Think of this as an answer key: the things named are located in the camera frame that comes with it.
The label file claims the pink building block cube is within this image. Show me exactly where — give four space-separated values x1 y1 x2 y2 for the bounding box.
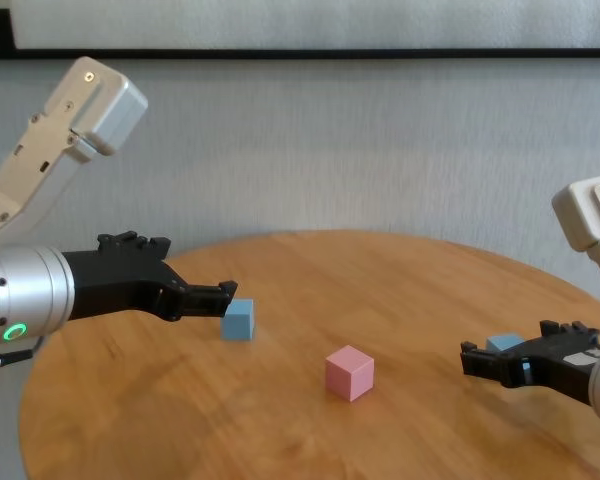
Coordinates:
324 344 375 402

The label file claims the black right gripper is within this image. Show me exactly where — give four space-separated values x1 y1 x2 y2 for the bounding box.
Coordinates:
459 319 600 406

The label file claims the left arm cable with connector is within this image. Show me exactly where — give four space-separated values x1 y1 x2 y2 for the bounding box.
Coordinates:
0 335 47 374

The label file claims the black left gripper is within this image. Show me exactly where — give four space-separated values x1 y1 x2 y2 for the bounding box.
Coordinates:
62 230 239 323

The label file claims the blue building block cube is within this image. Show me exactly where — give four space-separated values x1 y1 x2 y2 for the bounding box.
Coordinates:
485 332 534 386
219 298 256 343

